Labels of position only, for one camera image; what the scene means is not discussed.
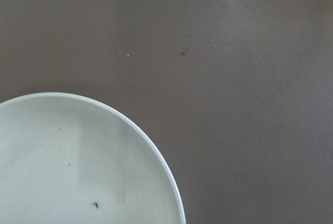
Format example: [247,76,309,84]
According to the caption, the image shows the cream round plate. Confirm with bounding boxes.
[1,93,186,223]

